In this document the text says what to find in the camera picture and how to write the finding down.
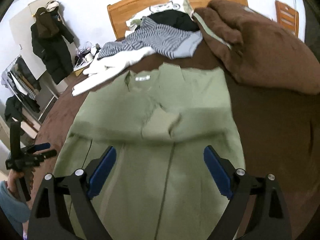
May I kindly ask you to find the light green garment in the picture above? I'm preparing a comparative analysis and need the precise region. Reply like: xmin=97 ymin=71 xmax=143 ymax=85
xmin=54 ymin=63 xmax=245 ymax=239

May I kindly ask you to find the clothes rack with clothes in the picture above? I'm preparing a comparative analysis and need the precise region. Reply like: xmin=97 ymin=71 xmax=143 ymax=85
xmin=1 ymin=55 xmax=59 ymax=126

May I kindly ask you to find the person's left hand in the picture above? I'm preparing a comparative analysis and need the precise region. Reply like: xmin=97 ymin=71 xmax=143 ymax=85
xmin=7 ymin=167 xmax=35 ymax=200

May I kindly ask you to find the blue grey sleeve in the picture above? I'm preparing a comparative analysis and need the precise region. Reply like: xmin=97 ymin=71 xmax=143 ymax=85
xmin=1 ymin=180 xmax=30 ymax=237

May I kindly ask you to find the brown bed cover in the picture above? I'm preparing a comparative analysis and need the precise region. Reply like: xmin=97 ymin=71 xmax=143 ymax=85
xmin=35 ymin=41 xmax=319 ymax=239

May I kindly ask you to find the white fleece garment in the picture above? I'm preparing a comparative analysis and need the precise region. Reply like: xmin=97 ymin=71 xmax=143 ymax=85
xmin=72 ymin=47 xmax=155 ymax=96

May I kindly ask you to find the wooden nightstand with clutter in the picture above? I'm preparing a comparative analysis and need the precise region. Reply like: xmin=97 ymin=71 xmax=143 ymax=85
xmin=73 ymin=42 xmax=101 ymax=76

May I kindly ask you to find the black hanging coat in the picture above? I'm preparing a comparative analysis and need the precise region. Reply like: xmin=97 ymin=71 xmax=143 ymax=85
xmin=30 ymin=7 xmax=74 ymax=85

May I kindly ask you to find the white door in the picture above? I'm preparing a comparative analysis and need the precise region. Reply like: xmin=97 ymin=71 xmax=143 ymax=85
xmin=9 ymin=0 xmax=51 ymax=80

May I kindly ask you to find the folded brown blanket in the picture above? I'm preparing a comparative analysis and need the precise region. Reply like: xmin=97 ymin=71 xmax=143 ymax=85
xmin=193 ymin=0 xmax=319 ymax=95

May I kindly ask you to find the striped grey white shirt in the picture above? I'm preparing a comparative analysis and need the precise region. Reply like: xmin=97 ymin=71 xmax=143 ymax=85
xmin=98 ymin=17 xmax=203 ymax=60

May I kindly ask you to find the black garment on bed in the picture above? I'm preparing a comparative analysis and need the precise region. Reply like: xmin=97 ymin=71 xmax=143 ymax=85
xmin=135 ymin=10 xmax=200 ymax=33

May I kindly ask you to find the cartoon print pillow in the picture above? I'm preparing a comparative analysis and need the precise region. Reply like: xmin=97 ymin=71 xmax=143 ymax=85
xmin=125 ymin=0 xmax=194 ymax=31

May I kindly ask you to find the wooden chair by wall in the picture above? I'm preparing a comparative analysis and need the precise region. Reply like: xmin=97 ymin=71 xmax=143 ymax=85
xmin=275 ymin=0 xmax=299 ymax=37

